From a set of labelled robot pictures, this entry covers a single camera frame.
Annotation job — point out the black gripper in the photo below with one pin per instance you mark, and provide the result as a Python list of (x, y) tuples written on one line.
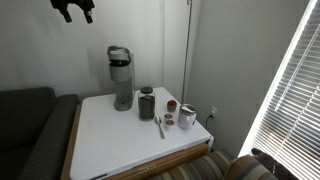
[(71, 4)]

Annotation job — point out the thin metal lamp pole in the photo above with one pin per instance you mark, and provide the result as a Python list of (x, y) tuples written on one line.
[(186, 50)]

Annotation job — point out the white coffee pod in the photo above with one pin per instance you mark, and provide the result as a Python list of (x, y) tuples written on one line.
[(168, 116), (169, 124)]

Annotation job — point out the pale lidded grinder cup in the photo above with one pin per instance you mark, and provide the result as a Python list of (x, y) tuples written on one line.
[(186, 118)]

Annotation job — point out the grey coffee machine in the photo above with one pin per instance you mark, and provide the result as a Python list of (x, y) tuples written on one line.
[(122, 86)]

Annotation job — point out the dark grey fabric couch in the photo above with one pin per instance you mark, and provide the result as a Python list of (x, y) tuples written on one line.
[(30, 126)]

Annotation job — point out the white plastic board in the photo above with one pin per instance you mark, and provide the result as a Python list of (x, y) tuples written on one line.
[(126, 143)]

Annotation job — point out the striped couch pillow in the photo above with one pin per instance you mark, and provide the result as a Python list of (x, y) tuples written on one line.
[(248, 168)]

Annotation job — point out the metal spoon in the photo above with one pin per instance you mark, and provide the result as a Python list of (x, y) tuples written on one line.
[(158, 120)]

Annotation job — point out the dark brown cushion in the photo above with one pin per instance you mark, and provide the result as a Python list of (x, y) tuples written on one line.
[(276, 163)]

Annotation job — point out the white window blinds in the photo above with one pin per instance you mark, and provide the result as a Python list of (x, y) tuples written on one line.
[(293, 100)]

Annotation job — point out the white wall outlet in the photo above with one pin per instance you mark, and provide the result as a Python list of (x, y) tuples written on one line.
[(214, 110)]

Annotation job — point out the glass jar of coffee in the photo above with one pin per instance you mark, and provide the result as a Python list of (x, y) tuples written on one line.
[(146, 106)]

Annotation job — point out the striped fabric couch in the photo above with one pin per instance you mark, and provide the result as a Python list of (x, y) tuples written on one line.
[(200, 166)]

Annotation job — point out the grey coffee machine lid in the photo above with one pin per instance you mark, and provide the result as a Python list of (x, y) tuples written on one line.
[(118, 50)]

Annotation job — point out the small red cup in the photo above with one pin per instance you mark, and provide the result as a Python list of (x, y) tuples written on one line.
[(171, 106)]

